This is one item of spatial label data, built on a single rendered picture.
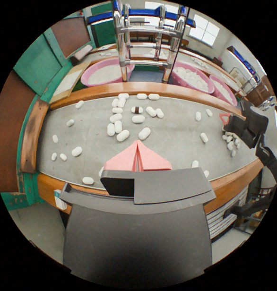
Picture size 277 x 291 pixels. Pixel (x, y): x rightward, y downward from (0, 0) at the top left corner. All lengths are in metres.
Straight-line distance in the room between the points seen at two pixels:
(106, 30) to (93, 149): 2.79
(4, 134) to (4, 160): 0.09
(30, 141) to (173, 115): 0.53
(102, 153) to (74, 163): 0.11
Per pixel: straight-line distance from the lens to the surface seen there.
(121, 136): 0.23
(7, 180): 0.48
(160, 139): 0.25
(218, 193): 0.36
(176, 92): 0.34
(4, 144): 0.46
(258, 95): 5.18
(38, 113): 0.45
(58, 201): 0.34
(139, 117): 0.25
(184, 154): 0.27
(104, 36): 2.87
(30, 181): 0.49
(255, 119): 0.32
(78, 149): 0.27
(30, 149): 0.42
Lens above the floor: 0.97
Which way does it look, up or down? 77 degrees down
